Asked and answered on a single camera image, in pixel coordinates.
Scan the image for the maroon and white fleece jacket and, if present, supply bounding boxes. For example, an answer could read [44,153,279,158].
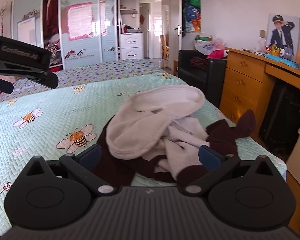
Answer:
[92,85,256,188]

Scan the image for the red hanging clothes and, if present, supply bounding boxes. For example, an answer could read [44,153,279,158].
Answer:
[42,0,64,67]

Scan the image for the purple dotted bed sheet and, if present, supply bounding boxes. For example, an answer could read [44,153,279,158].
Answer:
[0,59,164,102]

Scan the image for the blue sliding door wardrobe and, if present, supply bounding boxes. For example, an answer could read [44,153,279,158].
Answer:
[11,0,119,69]

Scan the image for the black leather armchair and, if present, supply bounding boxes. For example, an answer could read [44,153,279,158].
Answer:
[178,50,227,108]

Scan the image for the wooden dresser desk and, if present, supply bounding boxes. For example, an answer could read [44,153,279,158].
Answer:
[219,49,300,236]

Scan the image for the pink plush toy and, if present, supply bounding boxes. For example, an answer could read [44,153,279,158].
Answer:
[207,49,229,59]

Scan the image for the white plastic bag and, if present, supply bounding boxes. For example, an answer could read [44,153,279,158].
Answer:
[194,35,226,56]

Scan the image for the white drawer cabinet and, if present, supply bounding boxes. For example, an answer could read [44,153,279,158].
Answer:
[120,33,144,60]

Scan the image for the pilot boy portrait photo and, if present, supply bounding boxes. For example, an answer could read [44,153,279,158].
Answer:
[266,14,300,61]

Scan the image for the green hanging bag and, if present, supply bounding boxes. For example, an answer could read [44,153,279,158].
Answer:
[190,0,201,8]

